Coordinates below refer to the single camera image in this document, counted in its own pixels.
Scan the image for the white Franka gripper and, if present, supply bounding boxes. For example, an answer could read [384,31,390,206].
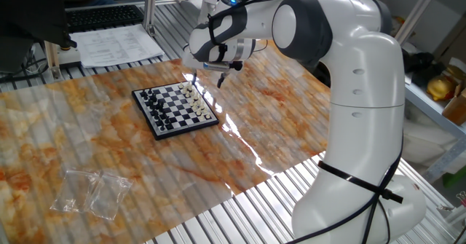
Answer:
[181,46,234,90]

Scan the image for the black and white chessboard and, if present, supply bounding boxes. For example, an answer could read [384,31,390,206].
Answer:
[131,80,221,141]

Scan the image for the white printed paper sheets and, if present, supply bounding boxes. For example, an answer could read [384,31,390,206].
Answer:
[68,23,165,69]

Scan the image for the orange marble pattern mat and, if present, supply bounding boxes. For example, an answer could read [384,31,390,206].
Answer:
[0,42,332,244]

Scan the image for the black keyboard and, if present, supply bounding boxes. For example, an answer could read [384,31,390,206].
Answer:
[66,4,146,34]

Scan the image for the clear plastic zip bag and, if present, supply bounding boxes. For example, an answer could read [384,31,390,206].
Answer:
[89,170,135,221]
[50,169,101,214]

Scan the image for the black fabric cover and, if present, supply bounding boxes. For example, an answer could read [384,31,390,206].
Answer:
[0,0,78,50]

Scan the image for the crumpled clear plastic bag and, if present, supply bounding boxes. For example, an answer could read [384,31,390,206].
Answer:
[392,15,407,37]

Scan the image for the black bundled items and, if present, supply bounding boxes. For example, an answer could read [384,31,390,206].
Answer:
[403,50,447,87]

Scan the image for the white foam packing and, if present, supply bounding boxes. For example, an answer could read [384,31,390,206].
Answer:
[402,101,452,168]

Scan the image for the white shelf board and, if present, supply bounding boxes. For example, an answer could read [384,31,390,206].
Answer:
[404,79,466,139]

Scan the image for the yellow plush toy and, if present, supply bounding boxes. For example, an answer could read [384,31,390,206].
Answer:
[426,74,455,102]

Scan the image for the small cardboard box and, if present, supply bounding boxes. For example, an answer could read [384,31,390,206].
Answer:
[441,83,466,127]

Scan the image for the grey shelf leg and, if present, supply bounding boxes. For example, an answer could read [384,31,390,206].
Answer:
[422,138,466,185]

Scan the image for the green object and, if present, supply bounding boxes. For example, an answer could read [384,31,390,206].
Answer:
[441,165,466,189]

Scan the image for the vertical aluminium post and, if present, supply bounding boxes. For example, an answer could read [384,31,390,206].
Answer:
[143,0,158,34]

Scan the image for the wooden post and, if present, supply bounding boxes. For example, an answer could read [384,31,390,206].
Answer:
[44,41,62,82]

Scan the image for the black cable tie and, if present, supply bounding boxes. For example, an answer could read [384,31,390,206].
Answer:
[317,160,404,205]

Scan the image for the slanted aluminium profile post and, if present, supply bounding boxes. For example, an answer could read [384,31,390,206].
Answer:
[395,0,448,47]

